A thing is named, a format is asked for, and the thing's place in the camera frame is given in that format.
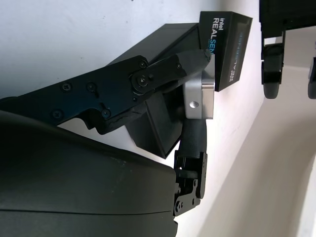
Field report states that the small silver depth camera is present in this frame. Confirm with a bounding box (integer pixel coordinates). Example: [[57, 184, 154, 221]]
[[182, 53, 216, 120]]

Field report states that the black camera box base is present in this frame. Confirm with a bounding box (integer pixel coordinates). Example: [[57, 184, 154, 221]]
[[106, 22, 201, 159]]

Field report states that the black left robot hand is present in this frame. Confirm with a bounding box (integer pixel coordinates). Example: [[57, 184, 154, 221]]
[[259, 0, 316, 100]]

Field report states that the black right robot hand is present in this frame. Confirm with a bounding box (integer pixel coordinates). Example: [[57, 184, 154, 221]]
[[0, 48, 213, 237]]

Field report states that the black RealSense box lid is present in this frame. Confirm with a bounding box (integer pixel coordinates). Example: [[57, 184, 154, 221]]
[[199, 11, 254, 92]]

